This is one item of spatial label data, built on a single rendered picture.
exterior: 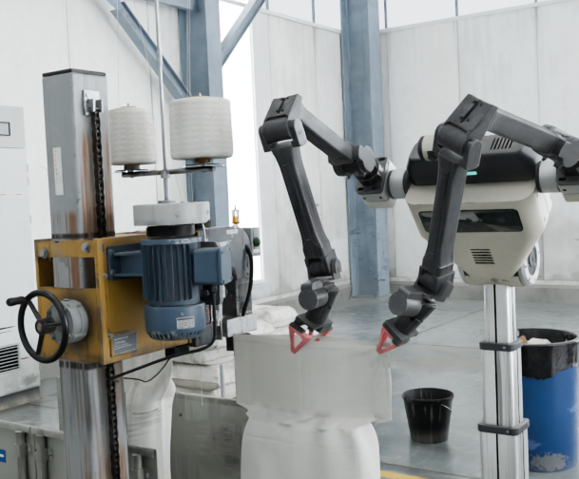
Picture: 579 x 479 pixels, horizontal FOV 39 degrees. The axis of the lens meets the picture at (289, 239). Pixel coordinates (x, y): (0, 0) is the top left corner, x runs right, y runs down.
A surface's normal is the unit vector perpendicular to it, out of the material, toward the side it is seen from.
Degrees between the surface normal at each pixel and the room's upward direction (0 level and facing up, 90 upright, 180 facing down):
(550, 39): 90
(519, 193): 40
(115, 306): 90
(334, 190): 90
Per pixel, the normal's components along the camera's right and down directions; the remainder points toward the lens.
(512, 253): -0.40, 0.69
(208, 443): -0.56, 0.07
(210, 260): -0.18, 0.06
